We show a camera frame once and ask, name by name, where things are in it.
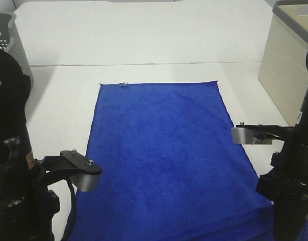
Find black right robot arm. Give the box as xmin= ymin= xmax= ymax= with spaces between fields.
xmin=256 ymin=88 xmax=308 ymax=240

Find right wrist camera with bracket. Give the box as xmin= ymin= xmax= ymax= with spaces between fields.
xmin=231 ymin=123 xmax=294 ymax=145

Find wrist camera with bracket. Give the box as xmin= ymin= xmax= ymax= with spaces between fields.
xmin=34 ymin=150 xmax=102 ymax=192
xmin=231 ymin=123 xmax=294 ymax=145

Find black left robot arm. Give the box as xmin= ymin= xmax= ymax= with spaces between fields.
xmin=0 ymin=50 xmax=60 ymax=240

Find blue microfibre towel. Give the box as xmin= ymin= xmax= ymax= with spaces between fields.
xmin=70 ymin=81 xmax=274 ymax=240

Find grey perforated plastic basket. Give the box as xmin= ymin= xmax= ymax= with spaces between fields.
xmin=0 ymin=12 xmax=34 ymax=88

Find beige bin with grey rim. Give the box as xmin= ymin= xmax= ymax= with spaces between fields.
xmin=258 ymin=1 xmax=308 ymax=126

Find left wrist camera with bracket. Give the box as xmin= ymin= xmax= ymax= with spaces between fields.
xmin=34 ymin=150 xmax=102 ymax=192

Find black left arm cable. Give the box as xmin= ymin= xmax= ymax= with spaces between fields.
xmin=61 ymin=175 xmax=77 ymax=241

